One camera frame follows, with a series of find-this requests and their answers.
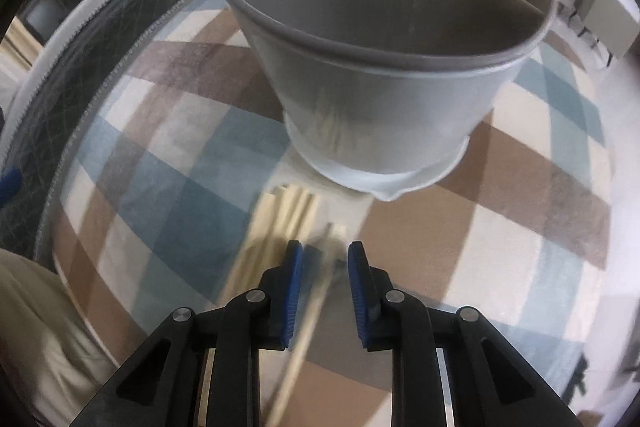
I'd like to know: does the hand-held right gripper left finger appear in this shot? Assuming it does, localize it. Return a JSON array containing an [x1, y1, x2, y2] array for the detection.
[[72, 239, 306, 427]]

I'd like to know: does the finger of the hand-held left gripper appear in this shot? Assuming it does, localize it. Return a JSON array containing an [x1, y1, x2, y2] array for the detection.
[[0, 167, 22, 206]]

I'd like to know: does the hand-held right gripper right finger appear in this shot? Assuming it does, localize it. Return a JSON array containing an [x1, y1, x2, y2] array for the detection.
[[348, 242, 581, 427]]

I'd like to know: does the wooden chopstick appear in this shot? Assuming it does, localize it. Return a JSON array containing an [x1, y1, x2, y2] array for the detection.
[[267, 222, 338, 427]]

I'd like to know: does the pile of wooden chopsticks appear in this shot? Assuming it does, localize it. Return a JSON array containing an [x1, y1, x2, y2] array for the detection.
[[232, 184, 321, 308]]

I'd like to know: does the grey divided utensil holder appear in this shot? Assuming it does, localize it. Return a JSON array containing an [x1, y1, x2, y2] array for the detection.
[[205, 0, 560, 202]]

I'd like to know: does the dark grey quilted mattress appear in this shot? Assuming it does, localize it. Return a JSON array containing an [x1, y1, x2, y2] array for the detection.
[[0, 0, 216, 253]]

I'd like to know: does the beige cloth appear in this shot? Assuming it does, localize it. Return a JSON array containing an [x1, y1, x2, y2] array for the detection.
[[0, 251, 117, 427]]

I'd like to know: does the checkered rug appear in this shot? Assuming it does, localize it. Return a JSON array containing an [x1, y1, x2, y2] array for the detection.
[[37, 0, 617, 427]]

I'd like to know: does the black object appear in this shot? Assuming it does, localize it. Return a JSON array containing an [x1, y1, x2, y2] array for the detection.
[[559, 354, 592, 404]]

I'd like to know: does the white bedside cabinet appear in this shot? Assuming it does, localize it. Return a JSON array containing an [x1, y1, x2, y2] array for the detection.
[[567, 0, 640, 68]]

